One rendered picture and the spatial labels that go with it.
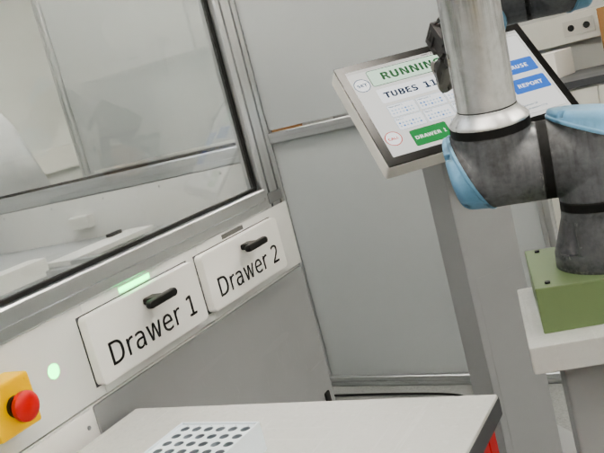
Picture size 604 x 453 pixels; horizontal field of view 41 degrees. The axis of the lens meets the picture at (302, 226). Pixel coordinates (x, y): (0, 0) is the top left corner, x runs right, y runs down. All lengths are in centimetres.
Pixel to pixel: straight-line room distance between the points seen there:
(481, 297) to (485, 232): 16
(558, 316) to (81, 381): 70
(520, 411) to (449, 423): 122
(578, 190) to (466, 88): 21
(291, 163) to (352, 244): 39
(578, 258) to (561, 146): 16
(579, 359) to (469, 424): 25
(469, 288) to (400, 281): 98
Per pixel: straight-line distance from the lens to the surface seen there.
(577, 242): 122
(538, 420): 223
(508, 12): 148
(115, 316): 130
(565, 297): 118
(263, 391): 166
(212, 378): 152
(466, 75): 117
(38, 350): 122
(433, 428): 98
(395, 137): 186
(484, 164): 118
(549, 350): 116
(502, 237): 207
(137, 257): 138
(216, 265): 152
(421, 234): 291
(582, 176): 119
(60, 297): 126
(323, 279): 316
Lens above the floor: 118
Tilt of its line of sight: 9 degrees down
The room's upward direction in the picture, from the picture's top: 15 degrees counter-clockwise
